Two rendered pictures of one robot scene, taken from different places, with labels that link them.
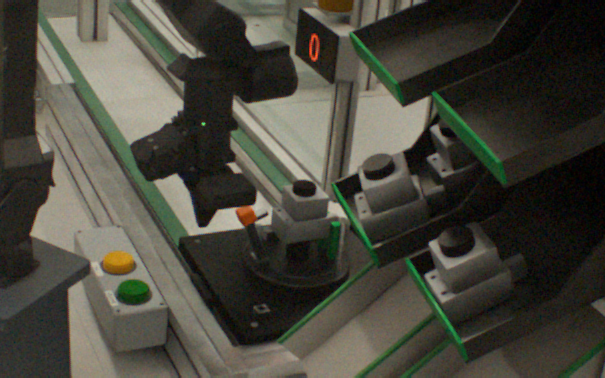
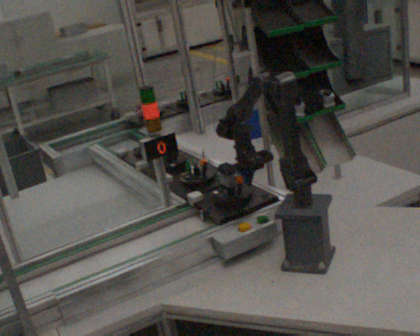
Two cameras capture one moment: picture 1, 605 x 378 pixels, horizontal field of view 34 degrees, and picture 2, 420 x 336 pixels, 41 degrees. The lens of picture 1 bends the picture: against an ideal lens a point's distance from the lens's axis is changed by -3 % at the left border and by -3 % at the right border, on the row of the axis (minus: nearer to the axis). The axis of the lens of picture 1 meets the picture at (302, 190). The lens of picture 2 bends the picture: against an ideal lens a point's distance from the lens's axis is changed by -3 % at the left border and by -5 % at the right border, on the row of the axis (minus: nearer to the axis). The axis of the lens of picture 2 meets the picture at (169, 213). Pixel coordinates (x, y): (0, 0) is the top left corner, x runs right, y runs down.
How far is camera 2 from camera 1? 2.21 m
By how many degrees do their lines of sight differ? 73
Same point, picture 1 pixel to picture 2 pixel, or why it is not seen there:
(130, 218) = (206, 236)
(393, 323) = not seen: hidden behind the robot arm
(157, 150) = (259, 156)
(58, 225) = (172, 291)
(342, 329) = not seen: hidden behind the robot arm
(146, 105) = (56, 281)
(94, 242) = (230, 237)
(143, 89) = (33, 287)
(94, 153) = (143, 262)
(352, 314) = not seen: hidden behind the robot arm
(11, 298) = (320, 197)
